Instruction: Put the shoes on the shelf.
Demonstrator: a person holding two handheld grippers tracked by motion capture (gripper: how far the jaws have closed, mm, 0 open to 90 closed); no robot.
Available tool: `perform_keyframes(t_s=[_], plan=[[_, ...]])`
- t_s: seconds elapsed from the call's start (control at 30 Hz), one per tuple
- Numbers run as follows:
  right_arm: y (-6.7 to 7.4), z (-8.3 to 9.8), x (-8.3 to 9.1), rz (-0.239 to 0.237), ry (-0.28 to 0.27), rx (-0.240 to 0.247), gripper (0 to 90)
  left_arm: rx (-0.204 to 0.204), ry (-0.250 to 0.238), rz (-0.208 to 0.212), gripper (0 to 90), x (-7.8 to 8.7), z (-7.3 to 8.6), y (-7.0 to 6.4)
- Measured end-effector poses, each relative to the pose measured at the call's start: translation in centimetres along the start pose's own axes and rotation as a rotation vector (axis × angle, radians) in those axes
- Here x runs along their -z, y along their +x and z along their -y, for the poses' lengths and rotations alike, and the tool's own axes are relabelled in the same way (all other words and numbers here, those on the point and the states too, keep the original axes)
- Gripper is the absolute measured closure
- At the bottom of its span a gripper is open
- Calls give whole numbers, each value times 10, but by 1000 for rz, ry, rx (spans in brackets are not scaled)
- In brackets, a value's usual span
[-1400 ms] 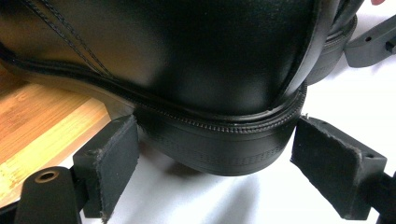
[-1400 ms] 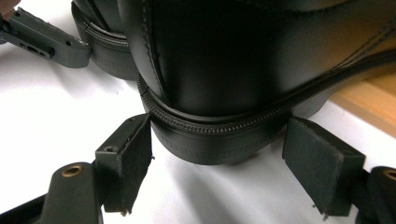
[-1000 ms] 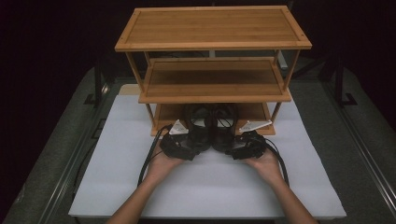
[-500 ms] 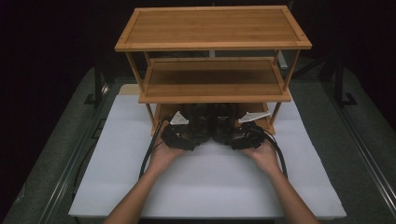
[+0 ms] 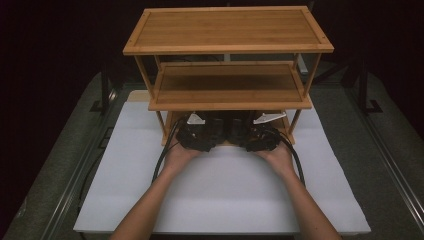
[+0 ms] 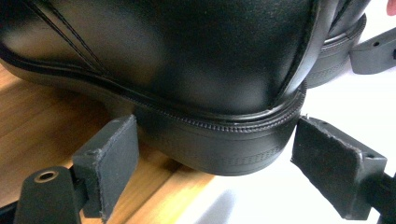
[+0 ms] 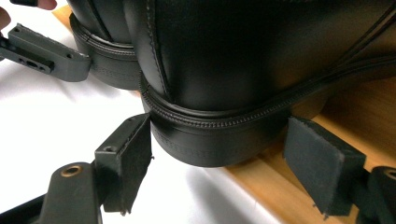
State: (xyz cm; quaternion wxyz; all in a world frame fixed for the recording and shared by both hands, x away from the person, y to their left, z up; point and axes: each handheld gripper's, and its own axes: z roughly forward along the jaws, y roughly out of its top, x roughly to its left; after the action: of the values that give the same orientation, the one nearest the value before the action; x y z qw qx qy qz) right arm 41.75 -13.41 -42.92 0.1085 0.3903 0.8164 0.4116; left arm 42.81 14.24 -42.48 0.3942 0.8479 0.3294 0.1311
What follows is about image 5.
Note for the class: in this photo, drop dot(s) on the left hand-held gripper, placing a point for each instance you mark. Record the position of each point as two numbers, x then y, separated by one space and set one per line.
196 138

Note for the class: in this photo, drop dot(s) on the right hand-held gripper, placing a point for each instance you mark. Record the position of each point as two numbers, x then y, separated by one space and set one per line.
263 138

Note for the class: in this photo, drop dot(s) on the three-tier wooden shoe rack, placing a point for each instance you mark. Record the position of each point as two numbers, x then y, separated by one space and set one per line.
226 31

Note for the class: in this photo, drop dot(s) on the person's left hand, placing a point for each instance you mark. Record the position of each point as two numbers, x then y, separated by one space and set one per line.
178 158

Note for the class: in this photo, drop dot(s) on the person's right hand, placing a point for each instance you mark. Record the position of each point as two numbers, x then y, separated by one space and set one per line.
280 160

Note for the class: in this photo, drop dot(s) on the white table mat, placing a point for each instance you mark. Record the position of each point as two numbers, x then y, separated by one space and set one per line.
226 193

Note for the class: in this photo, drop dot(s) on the black metal stand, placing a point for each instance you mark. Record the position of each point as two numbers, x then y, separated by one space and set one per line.
364 90
105 90

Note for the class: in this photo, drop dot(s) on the metal table rail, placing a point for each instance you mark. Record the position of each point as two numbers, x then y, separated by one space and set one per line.
71 190
393 173

